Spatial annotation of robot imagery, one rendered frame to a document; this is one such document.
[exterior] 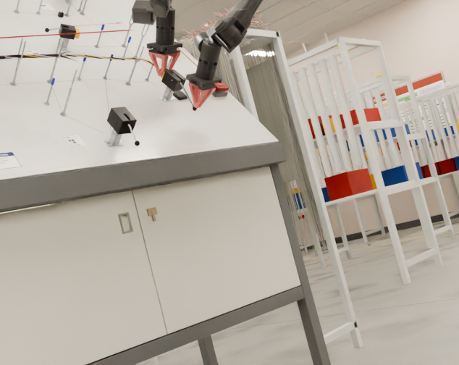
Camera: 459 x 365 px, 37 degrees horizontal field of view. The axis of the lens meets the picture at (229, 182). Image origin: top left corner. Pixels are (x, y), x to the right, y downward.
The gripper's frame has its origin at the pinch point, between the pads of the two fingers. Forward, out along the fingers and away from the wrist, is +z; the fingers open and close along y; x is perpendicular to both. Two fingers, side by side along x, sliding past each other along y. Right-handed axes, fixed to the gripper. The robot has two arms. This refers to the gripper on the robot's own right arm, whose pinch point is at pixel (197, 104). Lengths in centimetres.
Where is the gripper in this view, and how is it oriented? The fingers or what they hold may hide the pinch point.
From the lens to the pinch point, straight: 208.6
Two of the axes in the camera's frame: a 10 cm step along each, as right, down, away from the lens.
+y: -5.7, 2.3, -7.9
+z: -2.5, 8.7, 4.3
